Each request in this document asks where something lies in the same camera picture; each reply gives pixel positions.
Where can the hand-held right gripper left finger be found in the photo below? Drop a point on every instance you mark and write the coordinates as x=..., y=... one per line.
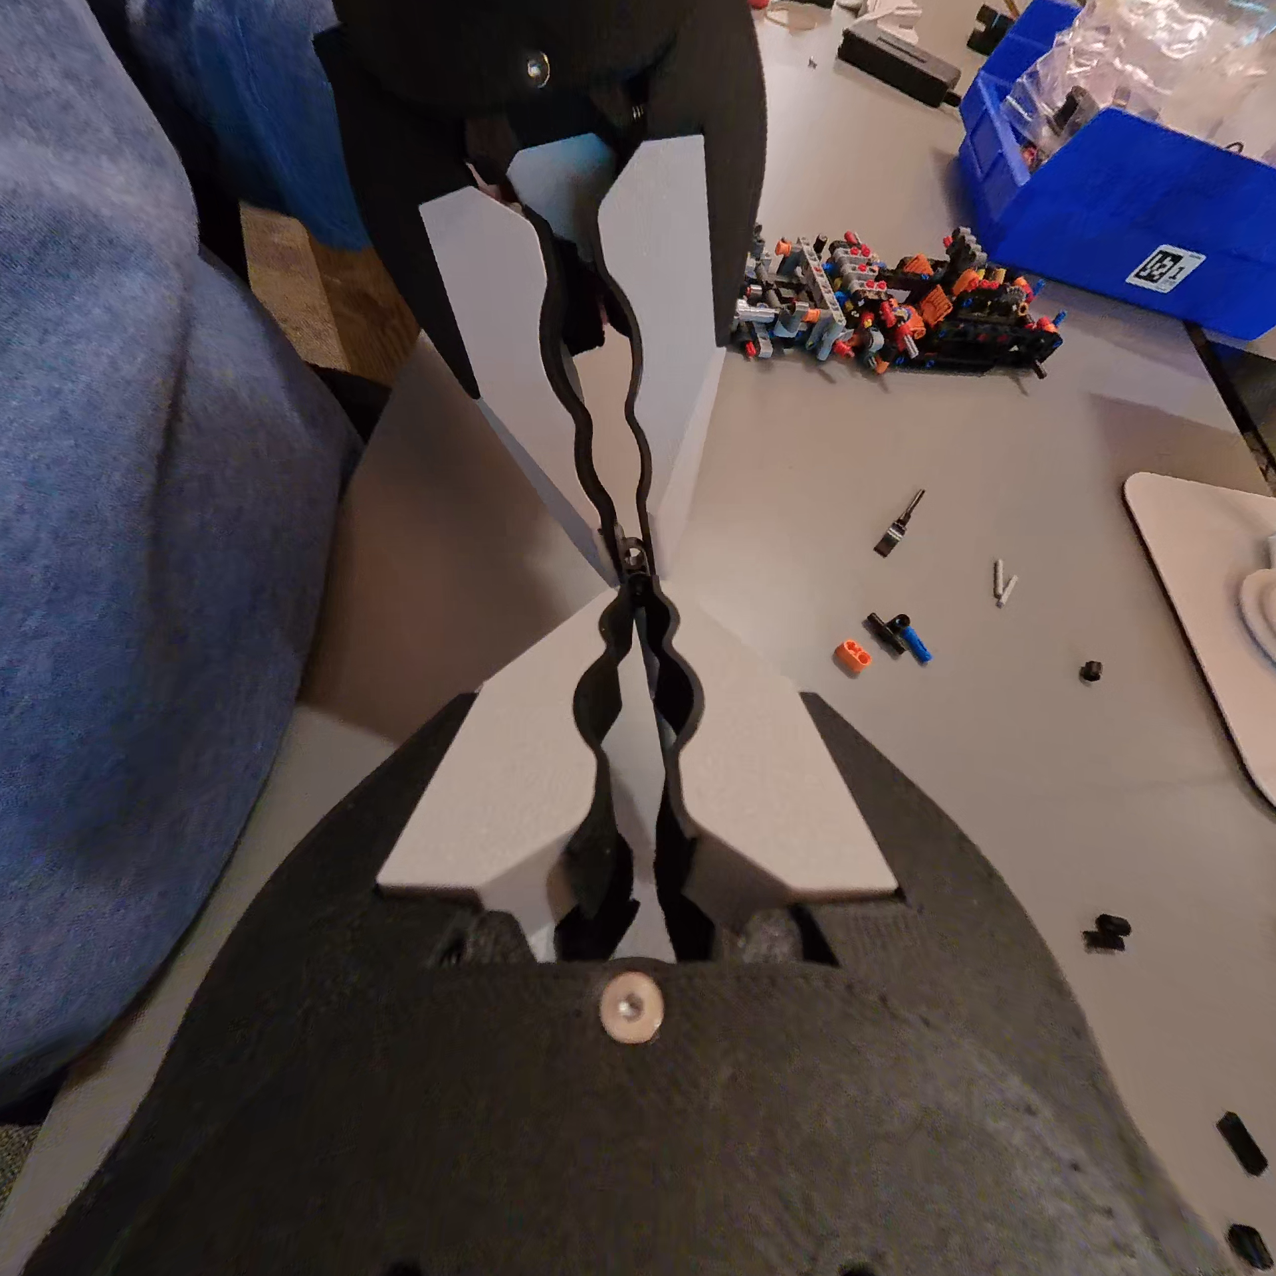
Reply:
x=499, y=787

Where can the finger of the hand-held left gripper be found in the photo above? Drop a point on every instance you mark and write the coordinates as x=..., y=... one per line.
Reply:
x=668, y=299
x=488, y=319

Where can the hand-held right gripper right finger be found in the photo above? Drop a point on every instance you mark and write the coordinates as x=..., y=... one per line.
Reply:
x=779, y=797

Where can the small black lego pin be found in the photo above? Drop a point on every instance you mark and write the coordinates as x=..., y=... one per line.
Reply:
x=636, y=560

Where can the person's left forearm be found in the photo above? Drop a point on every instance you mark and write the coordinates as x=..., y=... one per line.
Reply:
x=250, y=99

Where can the orange lego connector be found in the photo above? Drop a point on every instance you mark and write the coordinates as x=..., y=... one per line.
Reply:
x=853, y=656

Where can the black lego axle connector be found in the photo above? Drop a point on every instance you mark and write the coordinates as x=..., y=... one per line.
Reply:
x=888, y=630

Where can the blue lego pin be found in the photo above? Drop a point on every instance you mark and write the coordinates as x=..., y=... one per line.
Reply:
x=918, y=645

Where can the lego car chassis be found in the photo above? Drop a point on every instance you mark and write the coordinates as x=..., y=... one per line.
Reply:
x=897, y=308

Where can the black lego axle with lever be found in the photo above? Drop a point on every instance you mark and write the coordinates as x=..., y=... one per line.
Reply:
x=900, y=522

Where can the black lego pin connector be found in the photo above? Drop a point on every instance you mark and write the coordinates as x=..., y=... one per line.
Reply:
x=1107, y=931

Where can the black lego tile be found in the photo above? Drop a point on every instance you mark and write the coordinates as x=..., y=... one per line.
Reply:
x=1242, y=1144

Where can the black power adapter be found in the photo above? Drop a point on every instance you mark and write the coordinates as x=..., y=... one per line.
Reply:
x=897, y=65

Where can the small blue parts bin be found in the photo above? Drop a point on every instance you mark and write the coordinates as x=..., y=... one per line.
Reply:
x=987, y=140

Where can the small black box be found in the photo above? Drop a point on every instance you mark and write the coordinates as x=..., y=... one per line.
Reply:
x=994, y=27

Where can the blue bin with square tag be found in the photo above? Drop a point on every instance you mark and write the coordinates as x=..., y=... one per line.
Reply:
x=1098, y=219

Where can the white rounded pad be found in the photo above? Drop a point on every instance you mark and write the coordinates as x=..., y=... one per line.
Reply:
x=1187, y=598

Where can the white stand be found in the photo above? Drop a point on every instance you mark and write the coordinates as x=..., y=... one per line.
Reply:
x=1262, y=607

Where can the clear plastic bags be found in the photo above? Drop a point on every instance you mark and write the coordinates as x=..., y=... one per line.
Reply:
x=1177, y=70

